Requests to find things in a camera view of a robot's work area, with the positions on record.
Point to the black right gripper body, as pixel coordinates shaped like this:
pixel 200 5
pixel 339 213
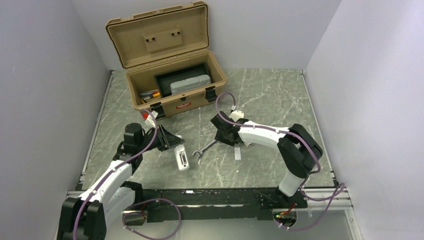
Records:
pixel 220 136

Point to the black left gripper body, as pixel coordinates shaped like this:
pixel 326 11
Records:
pixel 149 138

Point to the white remote control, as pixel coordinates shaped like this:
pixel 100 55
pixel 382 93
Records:
pixel 181 157

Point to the white remote battery cover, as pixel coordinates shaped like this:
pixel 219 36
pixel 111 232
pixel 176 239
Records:
pixel 237 153

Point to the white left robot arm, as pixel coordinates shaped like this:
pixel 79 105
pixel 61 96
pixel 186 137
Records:
pixel 87 216

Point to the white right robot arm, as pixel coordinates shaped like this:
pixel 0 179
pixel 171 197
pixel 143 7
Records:
pixel 299 151

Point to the silver combination wrench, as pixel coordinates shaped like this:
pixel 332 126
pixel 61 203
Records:
pixel 200 152

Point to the grey plastic bit case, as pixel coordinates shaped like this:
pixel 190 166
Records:
pixel 189 84

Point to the black tray in toolbox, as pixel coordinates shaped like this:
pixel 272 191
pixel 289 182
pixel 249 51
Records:
pixel 165 79

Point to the tan plastic toolbox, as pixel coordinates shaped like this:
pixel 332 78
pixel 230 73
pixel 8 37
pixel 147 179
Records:
pixel 163 40

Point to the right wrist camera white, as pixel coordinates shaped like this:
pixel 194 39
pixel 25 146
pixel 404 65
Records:
pixel 236 115

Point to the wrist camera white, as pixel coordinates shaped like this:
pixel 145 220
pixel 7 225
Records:
pixel 150 119
pixel 236 115

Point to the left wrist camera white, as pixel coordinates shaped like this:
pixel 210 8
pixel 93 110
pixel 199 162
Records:
pixel 150 119

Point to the orange handled tool in toolbox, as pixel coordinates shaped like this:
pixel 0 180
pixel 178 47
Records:
pixel 145 96

